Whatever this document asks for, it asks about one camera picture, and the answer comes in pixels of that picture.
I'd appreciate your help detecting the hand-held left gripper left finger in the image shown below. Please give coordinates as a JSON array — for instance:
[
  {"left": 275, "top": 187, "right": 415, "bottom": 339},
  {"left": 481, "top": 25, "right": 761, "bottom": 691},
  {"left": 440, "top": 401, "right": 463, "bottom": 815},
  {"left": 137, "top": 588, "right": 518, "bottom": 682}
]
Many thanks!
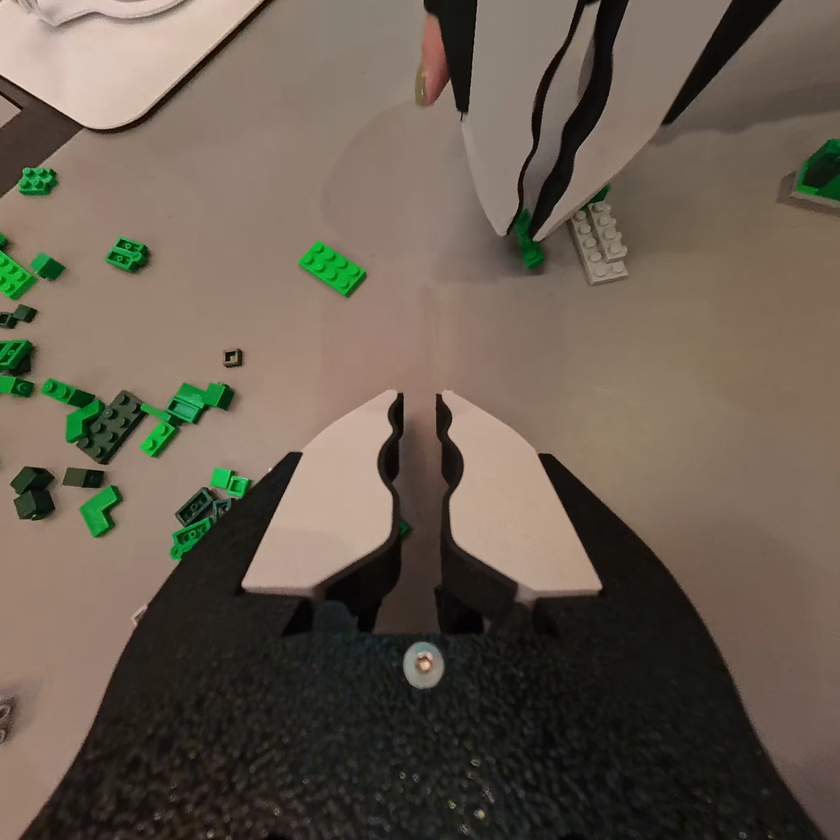
[{"left": 240, "top": 389, "right": 406, "bottom": 605}]

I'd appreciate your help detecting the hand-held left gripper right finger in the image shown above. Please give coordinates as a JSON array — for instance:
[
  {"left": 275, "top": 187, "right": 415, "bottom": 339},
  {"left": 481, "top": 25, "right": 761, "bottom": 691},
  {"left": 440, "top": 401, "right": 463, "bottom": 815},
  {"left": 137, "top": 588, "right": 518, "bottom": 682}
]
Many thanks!
[{"left": 435, "top": 389, "right": 605, "bottom": 608}]

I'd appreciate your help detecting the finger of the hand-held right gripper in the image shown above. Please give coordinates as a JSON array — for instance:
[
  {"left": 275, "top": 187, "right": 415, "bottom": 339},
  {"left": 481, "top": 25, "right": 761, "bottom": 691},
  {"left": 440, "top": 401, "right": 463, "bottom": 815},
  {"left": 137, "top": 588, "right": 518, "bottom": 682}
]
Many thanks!
[
  {"left": 461, "top": 0, "right": 580, "bottom": 237},
  {"left": 530, "top": 0, "right": 736, "bottom": 237}
]

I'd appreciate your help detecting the long narrow green plate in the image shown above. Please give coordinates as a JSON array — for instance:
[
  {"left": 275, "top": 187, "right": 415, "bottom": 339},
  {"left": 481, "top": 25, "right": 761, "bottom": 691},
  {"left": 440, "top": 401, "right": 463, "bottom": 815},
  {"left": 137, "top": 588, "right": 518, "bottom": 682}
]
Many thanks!
[{"left": 514, "top": 209, "right": 547, "bottom": 270}]

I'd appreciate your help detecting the light grey long plate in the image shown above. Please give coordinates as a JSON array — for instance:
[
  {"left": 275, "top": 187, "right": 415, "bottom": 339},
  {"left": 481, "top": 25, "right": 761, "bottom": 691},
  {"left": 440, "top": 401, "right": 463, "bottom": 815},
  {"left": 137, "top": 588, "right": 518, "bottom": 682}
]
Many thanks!
[{"left": 567, "top": 200, "right": 630, "bottom": 286}]

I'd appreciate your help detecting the grey desk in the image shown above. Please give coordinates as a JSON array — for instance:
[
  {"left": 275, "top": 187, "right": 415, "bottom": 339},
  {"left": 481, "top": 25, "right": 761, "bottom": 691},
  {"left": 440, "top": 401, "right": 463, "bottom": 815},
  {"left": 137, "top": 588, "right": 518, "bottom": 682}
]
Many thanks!
[{"left": 0, "top": 0, "right": 840, "bottom": 840}]

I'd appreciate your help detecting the person's right hand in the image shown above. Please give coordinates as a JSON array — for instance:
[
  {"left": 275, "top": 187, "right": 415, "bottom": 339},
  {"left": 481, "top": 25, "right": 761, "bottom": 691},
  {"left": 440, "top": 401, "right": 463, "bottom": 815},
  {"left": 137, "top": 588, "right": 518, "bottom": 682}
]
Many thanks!
[{"left": 415, "top": 12, "right": 455, "bottom": 109}]

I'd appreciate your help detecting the wide green flat plate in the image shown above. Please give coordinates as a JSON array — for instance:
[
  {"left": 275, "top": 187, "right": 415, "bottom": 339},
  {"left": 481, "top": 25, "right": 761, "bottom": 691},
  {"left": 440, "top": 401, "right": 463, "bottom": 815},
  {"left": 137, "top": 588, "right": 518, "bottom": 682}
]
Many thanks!
[{"left": 298, "top": 240, "right": 367, "bottom": 298}]

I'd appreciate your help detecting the pile of loose toy bricks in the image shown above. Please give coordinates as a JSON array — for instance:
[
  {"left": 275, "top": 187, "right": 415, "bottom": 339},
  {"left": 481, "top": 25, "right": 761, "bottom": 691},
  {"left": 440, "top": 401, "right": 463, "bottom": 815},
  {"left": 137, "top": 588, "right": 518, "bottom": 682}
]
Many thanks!
[{"left": 0, "top": 164, "right": 253, "bottom": 562}]

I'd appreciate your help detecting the white mat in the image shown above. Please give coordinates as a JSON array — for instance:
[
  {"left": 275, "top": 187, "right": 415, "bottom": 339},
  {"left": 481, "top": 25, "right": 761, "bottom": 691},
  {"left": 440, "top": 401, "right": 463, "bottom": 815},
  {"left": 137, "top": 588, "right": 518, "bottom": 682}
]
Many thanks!
[{"left": 0, "top": 0, "right": 266, "bottom": 132}]

